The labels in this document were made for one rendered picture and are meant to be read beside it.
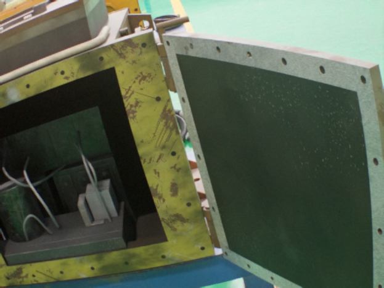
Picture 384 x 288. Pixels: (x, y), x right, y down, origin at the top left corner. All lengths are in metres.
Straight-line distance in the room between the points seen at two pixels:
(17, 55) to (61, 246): 0.53
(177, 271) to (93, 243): 0.24
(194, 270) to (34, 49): 0.72
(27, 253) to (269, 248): 0.69
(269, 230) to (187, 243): 0.35
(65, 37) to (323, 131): 0.74
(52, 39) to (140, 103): 0.29
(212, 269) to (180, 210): 0.22
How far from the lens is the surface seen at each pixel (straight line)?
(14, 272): 1.74
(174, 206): 1.56
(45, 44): 1.54
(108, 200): 1.71
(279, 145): 1.15
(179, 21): 1.41
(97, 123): 1.80
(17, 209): 1.72
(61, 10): 1.52
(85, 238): 1.66
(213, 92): 1.28
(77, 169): 1.82
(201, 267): 1.69
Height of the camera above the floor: 1.48
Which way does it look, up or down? 20 degrees down
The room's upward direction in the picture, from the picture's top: 15 degrees counter-clockwise
